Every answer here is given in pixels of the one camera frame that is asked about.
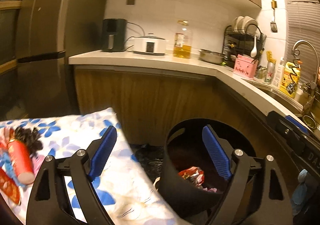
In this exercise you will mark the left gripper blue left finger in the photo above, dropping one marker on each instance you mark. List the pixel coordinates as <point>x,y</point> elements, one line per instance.
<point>99,151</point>

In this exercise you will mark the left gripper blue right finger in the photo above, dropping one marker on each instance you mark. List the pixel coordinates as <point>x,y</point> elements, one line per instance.
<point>217,154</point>

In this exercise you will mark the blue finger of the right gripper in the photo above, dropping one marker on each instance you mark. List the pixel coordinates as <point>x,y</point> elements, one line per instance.
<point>297,124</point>

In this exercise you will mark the red snack bag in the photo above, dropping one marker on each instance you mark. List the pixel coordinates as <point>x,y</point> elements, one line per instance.
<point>194,175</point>

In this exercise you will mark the purple plastic bag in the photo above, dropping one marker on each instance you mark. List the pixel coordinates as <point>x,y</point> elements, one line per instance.
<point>214,190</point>

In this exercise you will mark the red paper cup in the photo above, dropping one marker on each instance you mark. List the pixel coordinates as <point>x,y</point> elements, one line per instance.
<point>21,162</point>
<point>9,188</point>

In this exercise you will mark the blue plastic glove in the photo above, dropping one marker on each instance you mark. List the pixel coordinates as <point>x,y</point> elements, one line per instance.
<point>302,192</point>

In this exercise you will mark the black trash bin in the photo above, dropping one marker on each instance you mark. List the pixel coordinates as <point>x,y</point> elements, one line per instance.
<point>184,148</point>

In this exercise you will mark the sink strainer cup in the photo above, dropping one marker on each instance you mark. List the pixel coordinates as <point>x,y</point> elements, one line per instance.
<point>310,121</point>

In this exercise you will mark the steel sink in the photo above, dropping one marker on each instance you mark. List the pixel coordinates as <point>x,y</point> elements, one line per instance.
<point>291,104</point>

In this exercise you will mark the yellow detergent bottle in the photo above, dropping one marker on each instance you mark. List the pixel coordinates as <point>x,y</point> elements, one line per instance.
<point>290,79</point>

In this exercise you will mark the white bottle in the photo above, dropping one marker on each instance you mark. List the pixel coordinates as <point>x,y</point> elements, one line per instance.
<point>278,75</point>

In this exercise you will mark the blue floral tablecloth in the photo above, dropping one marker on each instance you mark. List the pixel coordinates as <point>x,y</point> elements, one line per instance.
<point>62,192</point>

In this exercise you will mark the beer can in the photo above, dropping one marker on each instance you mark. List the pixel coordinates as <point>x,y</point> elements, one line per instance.
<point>270,73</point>

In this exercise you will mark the wooden lower cabinets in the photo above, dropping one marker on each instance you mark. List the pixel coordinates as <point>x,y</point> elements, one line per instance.
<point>149,102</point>

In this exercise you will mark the black bag at back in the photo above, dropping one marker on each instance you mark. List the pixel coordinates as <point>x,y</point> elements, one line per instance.
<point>31,139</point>

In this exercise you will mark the pink utensil holder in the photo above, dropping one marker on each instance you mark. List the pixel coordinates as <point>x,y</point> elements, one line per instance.
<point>245,66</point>

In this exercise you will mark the steel bowl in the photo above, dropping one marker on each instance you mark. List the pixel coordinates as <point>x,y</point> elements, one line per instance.
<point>211,56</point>

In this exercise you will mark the hanging slotted spatula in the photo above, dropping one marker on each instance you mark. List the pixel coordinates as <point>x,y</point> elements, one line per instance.
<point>273,24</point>

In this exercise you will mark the black dish rack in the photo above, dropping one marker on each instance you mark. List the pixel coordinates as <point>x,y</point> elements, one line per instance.
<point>241,42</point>

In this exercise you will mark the cooking oil bottle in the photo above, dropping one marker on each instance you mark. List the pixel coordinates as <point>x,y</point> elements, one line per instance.
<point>183,40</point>

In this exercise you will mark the window blinds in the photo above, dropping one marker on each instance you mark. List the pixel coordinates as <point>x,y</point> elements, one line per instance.
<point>302,23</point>

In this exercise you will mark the white rice cooker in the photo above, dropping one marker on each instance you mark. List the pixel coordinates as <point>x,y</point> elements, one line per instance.
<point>150,45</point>

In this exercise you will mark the black air fryer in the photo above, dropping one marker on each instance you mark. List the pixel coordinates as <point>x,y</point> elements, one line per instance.
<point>113,35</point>

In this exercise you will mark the dark grey refrigerator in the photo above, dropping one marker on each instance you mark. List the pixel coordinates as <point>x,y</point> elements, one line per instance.
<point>49,32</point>

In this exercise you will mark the wooden glass door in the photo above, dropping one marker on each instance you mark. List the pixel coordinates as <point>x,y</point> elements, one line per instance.
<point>9,13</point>

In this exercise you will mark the wall socket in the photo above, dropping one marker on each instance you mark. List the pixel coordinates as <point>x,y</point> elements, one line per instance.
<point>130,2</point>

